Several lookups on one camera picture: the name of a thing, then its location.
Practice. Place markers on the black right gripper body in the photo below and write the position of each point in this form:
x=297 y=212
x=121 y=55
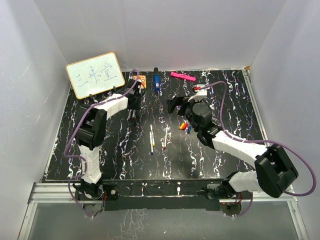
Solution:
x=186 y=109

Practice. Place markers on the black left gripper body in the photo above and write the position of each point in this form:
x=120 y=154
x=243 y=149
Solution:
x=137 y=102

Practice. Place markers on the white pen purple tip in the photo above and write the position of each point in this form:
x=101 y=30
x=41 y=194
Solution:
x=130 y=114

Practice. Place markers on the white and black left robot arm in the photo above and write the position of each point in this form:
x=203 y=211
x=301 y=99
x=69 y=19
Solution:
x=92 y=133

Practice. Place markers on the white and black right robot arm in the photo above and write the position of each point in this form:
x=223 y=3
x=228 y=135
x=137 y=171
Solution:
x=273 y=170

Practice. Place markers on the orange red pen cap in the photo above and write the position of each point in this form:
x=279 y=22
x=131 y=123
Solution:
x=185 y=125

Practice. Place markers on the white pen red tip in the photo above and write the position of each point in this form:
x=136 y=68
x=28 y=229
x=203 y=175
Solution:
x=165 y=138

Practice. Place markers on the white pen blue tip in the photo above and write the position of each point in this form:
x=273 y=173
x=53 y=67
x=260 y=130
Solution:
x=151 y=143

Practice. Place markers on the orange notebook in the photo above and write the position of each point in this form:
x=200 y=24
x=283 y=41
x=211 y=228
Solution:
x=142 y=81

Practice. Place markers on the blue whiteboard eraser marker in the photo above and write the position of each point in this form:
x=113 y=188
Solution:
x=156 y=79

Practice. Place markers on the pink plastic clip bar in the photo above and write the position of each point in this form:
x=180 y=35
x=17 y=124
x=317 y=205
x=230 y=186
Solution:
x=182 y=76

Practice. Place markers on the small wood-framed whiteboard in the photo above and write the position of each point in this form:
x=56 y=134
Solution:
x=95 y=75

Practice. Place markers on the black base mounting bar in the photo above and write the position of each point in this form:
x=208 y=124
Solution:
x=169 y=194

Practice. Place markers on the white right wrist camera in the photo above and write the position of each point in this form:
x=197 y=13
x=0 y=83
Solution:
x=200 y=92

